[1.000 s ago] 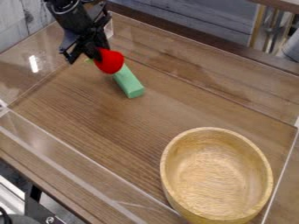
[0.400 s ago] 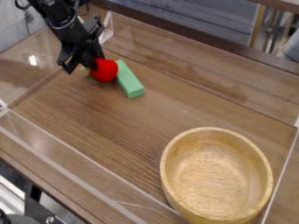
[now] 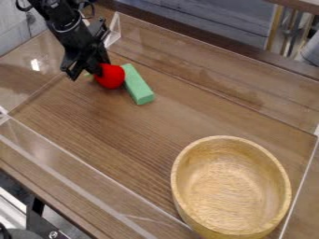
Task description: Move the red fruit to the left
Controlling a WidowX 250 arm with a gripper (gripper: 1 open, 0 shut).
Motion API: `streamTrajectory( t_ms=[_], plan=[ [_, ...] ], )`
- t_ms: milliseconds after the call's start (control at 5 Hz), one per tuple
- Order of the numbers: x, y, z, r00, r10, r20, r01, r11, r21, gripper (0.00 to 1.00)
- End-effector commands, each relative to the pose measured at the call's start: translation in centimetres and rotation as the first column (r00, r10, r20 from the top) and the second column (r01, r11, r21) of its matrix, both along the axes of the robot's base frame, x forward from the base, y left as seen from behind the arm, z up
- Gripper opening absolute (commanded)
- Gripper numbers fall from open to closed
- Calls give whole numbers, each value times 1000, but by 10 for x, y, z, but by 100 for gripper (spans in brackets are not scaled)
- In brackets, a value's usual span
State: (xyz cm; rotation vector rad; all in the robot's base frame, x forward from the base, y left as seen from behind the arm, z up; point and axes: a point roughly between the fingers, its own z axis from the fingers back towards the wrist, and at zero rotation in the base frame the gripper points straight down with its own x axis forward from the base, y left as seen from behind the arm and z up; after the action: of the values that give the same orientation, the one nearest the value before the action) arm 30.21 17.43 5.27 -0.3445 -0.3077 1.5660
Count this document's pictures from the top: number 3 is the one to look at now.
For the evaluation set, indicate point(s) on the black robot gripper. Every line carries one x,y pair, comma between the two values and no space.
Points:
86,52

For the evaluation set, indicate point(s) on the red toy strawberry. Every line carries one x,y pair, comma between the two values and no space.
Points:
111,78

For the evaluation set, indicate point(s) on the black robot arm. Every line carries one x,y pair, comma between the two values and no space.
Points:
58,12

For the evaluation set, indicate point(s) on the green rectangular block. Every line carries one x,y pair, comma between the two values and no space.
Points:
136,86

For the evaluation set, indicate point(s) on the round wooden bowl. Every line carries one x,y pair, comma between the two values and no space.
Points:
231,188

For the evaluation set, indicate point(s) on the clear acrylic tray enclosure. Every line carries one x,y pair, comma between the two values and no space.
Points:
94,154

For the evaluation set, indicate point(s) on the gold metal chair frame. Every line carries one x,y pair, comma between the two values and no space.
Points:
290,30

